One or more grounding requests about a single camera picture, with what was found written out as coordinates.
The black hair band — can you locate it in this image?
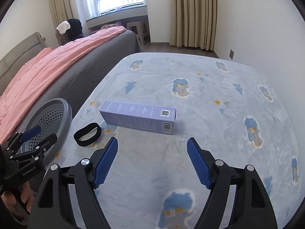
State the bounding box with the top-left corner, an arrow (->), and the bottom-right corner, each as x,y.
73,123 -> 102,147

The purple cardboard box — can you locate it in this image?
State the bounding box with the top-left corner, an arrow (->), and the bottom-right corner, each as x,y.
99,100 -> 177,135

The grey perforated trash basket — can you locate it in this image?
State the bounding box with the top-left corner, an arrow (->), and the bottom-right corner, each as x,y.
19,98 -> 72,166

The person left hand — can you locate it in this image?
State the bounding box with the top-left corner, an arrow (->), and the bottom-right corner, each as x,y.
1,181 -> 34,225

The pink bed quilt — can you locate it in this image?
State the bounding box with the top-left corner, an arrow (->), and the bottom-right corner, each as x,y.
1,26 -> 126,143

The grey headboard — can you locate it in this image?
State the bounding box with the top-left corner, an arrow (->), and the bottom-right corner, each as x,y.
0,32 -> 46,95

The chair with clothes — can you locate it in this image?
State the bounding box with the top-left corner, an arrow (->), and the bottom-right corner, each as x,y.
55,19 -> 84,46

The light blue patterned blanket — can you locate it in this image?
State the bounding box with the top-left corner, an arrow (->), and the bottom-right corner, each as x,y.
54,53 -> 302,228

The left beige curtain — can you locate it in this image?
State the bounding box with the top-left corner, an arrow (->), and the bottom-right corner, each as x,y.
49,0 -> 73,28

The beige curtain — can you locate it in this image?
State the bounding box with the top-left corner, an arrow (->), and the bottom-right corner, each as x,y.
49,0 -> 73,28
170,0 -> 217,51

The grey plastic stool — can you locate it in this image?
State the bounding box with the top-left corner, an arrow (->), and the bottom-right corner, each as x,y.
127,21 -> 149,46

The right beige curtain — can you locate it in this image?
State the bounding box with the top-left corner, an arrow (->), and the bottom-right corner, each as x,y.
170,0 -> 217,51

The wall socket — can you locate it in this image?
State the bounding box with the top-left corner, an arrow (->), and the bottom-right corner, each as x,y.
229,50 -> 235,60

